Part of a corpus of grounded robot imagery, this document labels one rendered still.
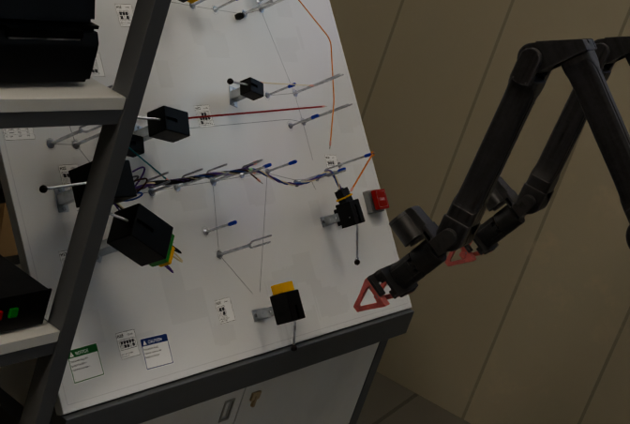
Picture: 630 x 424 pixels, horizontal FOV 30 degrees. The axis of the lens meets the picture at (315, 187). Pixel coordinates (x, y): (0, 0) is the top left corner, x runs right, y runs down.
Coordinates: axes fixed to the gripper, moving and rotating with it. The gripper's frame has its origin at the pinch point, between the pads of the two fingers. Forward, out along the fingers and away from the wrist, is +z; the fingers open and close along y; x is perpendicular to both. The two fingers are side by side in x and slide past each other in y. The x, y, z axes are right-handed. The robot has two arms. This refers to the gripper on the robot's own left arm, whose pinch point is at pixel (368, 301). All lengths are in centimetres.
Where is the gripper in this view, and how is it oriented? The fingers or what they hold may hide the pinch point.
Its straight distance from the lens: 244.0
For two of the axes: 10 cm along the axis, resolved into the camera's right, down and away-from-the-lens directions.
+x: 5.7, 8.0, -1.9
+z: -6.8, 5.8, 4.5
